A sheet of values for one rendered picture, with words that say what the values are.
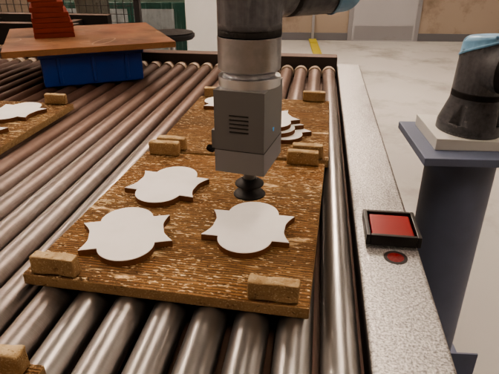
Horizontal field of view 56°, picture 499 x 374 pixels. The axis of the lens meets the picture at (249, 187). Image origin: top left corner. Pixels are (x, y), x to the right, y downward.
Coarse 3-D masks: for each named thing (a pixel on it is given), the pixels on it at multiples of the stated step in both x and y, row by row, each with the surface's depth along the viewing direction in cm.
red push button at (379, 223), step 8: (368, 216) 72; (376, 216) 72; (384, 216) 72; (392, 216) 72; (400, 216) 72; (376, 224) 70; (384, 224) 70; (392, 224) 70; (400, 224) 70; (408, 224) 70; (376, 232) 68; (384, 232) 68; (392, 232) 68; (400, 232) 68; (408, 232) 68
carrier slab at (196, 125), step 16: (192, 112) 117; (208, 112) 117; (288, 112) 117; (304, 112) 117; (320, 112) 117; (176, 128) 106; (192, 128) 106; (208, 128) 106; (304, 128) 106; (320, 128) 106; (192, 144) 97; (208, 144) 97; (288, 144) 97; (320, 160) 90
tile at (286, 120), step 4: (284, 112) 107; (284, 116) 104; (288, 116) 104; (284, 120) 102; (288, 120) 102; (292, 120) 102; (296, 120) 102; (284, 124) 99; (288, 124) 99; (292, 124) 102; (284, 128) 99; (288, 128) 100
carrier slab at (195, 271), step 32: (160, 160) 89; (192, 160) 89; (224, 192) 77; (288, 192) 77; (320, 192) 77; (192, 224) 68; (96, 256) 61; (160, 256) 61; (192, 256) 61; (224, 256) 61; (288, 256) 61; (64, 288) 58; (96, 288) 57; (128, 288) 56; (160, 288) 55; (192, 288) 55; (224, 288) 55
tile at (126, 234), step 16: (128, 208) 71; (96, 224) 66; (112, 224) 66; (128, 224) 66; (144, 224) 66; (160, 224) 66; (96, 240) 63; (112, 240) 63; (128, 240) 63; (144, 240) 63; (160, 240) 63; (112, 256) 59; (128, 256) 59; (144, 256) 60
